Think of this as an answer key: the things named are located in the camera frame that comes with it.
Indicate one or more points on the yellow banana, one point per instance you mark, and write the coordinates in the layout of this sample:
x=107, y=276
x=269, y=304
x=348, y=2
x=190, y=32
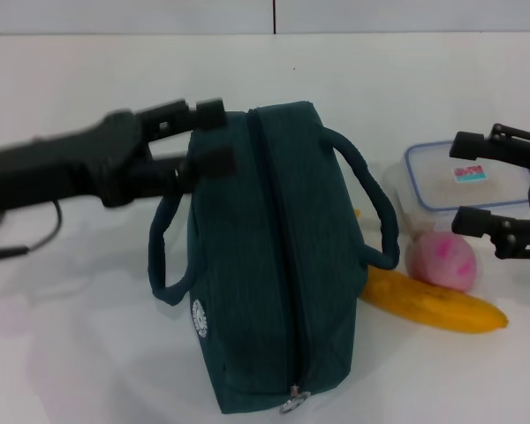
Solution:
x=441, y=307

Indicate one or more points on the pink peach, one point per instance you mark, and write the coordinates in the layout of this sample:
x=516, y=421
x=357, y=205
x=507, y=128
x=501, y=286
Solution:
x=441, y=260

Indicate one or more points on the clear food container blue lid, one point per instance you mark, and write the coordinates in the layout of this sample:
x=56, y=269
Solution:
x=472, y=190

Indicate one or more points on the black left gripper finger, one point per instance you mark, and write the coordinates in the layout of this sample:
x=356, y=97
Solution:
x=203, y=115
x=212, y=163

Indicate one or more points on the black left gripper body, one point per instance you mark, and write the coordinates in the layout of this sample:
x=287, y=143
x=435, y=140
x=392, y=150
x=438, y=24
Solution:
x=70, y=168

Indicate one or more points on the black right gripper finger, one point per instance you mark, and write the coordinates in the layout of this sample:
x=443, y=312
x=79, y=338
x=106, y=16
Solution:
x=472, y=223
x=468, y=143

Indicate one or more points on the dark teal insulated lunch bag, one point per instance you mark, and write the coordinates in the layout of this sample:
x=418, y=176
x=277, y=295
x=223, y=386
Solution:
x=265, y=247

